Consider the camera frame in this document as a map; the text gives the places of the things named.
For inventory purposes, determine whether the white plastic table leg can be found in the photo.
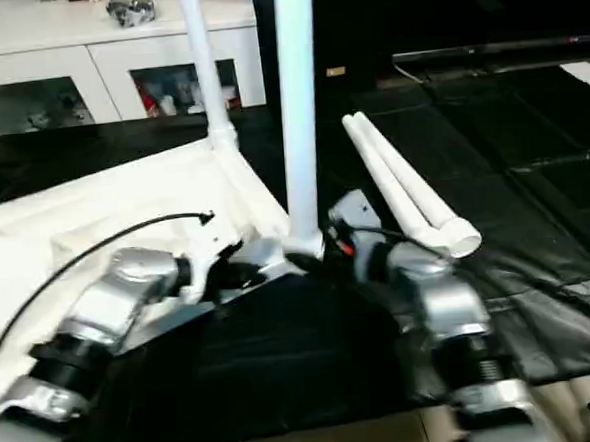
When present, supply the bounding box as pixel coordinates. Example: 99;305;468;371
340;113;450;261
270;0;331;265
352;104;485;266
175;0;243;161

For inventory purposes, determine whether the black work mat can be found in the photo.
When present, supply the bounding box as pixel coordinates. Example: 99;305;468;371
0;63;590;442

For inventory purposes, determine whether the red bottle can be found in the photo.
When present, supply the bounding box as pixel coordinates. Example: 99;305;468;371
140;81;160;119

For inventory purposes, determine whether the white glass-door cabinet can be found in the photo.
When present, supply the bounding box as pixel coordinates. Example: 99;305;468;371
0;0;269;139

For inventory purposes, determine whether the dark bundle on cabinet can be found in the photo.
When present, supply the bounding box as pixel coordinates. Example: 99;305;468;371
105;0;158;29

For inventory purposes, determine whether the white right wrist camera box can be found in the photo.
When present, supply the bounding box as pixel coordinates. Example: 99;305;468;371
327;188;379;246

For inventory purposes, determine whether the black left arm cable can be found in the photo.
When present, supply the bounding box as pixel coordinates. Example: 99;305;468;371
0;210;226;382

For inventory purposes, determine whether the dark metal rail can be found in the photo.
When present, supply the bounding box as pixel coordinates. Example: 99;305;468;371
392;35;590;67

